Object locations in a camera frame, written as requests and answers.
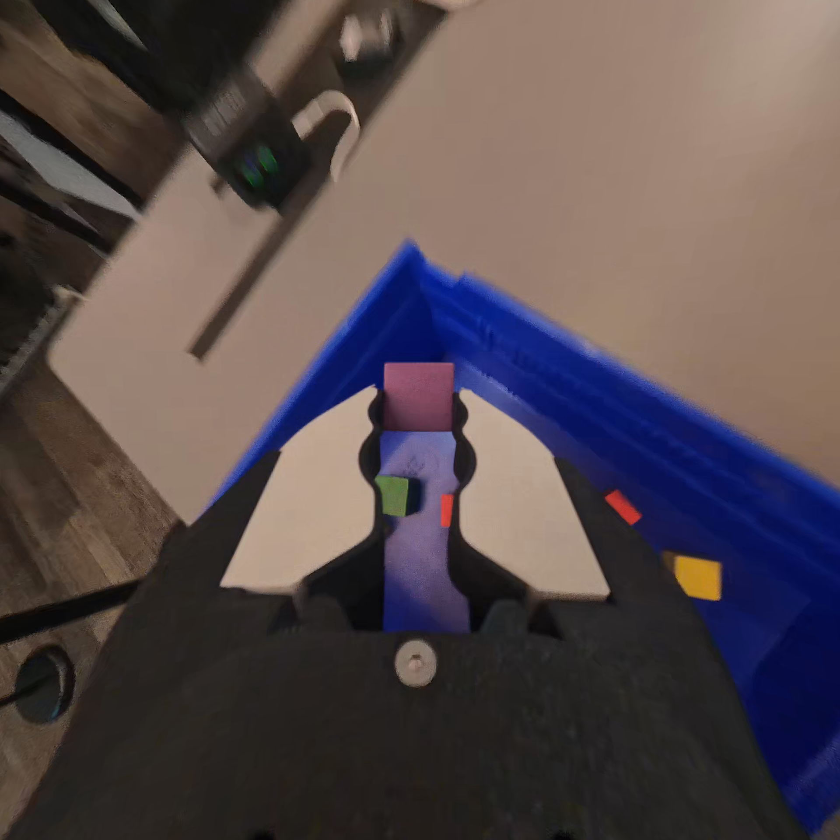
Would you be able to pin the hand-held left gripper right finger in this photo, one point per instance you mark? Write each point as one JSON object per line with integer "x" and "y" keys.
{"x": 531, "y": 518}

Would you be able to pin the black metal bar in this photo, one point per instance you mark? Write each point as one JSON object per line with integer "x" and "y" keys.
{"x": 65, "y": 610}

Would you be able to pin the black round device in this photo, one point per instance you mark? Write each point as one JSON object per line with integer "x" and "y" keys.
{"x": 262, "y": 164}

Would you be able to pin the yellow cube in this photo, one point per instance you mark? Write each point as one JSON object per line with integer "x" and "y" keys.
{"x": 699, "y": 577}

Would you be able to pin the black round foot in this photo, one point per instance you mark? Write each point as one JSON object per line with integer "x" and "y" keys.
{"x": 44, "y": 686}

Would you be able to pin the red cube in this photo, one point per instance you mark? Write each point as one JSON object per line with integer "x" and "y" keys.
{"x": 622, "y": 506}
{"x": 447, "y": 510}

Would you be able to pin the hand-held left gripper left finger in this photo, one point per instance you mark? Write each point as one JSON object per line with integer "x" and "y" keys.
{"x": 308, "y": 518}

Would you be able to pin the blue plastic bin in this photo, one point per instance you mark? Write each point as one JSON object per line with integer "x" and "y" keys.
{"x": 590, "y": 420}

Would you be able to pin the green cube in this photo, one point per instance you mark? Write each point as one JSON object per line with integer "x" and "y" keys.
{"x": 394, "y": 495}

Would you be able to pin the purple cube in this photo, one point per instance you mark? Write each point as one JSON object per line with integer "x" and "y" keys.
{"x": 420, "y": 397}

